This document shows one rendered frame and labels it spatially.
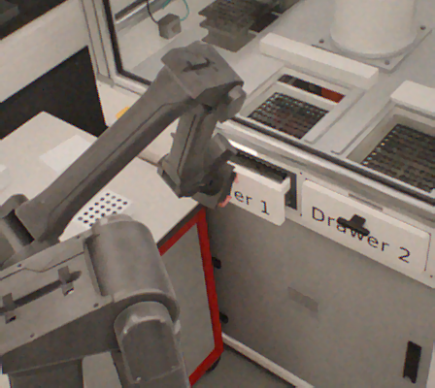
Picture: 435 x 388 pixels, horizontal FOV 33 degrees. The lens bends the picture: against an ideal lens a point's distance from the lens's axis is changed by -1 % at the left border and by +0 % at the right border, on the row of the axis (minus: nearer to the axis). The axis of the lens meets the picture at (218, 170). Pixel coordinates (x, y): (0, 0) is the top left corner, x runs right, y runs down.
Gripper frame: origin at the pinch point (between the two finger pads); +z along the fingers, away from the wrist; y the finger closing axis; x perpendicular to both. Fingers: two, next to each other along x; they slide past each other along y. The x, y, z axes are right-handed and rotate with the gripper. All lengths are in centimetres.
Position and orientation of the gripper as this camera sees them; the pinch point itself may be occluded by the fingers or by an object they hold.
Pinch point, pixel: (231, 188)
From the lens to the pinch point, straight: 164.6
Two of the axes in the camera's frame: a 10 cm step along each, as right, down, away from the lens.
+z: 4.7, 1.7, 8.7
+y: 4.0, -9.1, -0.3
